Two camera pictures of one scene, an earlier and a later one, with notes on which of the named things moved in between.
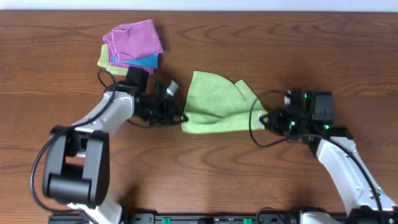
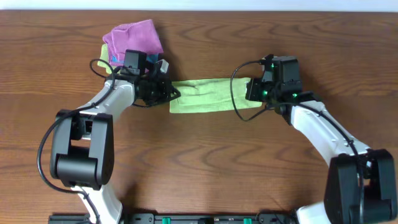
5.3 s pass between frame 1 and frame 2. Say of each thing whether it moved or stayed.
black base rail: stayed
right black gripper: moved
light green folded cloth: stayed
